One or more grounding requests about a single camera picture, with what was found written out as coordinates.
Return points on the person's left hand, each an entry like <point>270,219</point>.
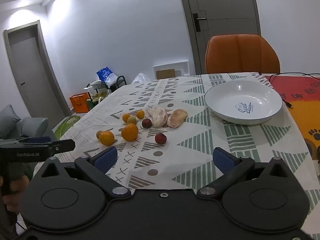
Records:
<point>15,187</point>

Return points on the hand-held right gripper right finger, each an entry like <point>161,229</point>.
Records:
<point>223,161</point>

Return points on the grey sofa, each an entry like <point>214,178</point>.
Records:
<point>27,127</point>

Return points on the brown cardboard sheet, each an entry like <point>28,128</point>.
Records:
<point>165,74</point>

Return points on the small peeled pomelo piece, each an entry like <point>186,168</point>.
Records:
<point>177,118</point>

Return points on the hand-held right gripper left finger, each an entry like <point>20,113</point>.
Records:
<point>106,158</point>

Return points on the orange leather chair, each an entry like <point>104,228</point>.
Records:
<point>241,53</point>

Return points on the small yellow-green kumquat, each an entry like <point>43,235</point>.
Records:
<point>99,134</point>

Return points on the small brown fruit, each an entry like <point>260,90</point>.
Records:
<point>131,120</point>

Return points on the green box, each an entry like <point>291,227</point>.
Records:
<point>91,103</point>

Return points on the patterned white green tablecloth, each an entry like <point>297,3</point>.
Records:
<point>200,140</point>

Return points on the white plastic bag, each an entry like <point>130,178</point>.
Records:
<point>140,78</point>

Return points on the medium orange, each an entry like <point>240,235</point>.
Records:
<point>107,138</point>

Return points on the blue plastic bag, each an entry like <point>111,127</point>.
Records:
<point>106,75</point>

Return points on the red orange printed mat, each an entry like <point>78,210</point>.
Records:
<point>300,112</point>

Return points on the green floor mat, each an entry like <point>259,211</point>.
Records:
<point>65,126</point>

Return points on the white ceramic plate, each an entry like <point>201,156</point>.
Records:
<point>243,100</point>

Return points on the small orange kumquat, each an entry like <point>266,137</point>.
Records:
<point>140,114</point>
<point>125,117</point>

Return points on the large orange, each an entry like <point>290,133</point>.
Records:
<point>130,132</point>

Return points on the orange paper shopping bag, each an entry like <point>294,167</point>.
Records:
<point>79,102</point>

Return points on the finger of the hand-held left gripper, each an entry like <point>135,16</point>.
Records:
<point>35,139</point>
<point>63,145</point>

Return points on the large peeled pomelo piece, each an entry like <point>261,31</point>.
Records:
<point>158,117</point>

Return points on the black metal rack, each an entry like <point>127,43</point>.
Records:
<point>120,82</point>

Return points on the plain grey door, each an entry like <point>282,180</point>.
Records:
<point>30,75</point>

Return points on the dark red plum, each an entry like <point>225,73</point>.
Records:
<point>147,123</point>

